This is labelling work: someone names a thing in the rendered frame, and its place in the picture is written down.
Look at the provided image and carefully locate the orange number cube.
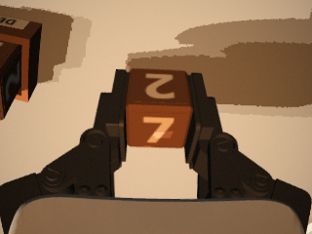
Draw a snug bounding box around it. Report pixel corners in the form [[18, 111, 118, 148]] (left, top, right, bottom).
[[126, 68, 193, 148], [0, 40, 22, 121]]

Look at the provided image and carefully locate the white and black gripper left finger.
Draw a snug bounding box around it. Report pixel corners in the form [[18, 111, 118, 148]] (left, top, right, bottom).
[[0, 69, 130, 234]]

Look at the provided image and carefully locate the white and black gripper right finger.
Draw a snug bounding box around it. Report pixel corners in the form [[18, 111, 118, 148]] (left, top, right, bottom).
[[184, 73, 312, 234]]

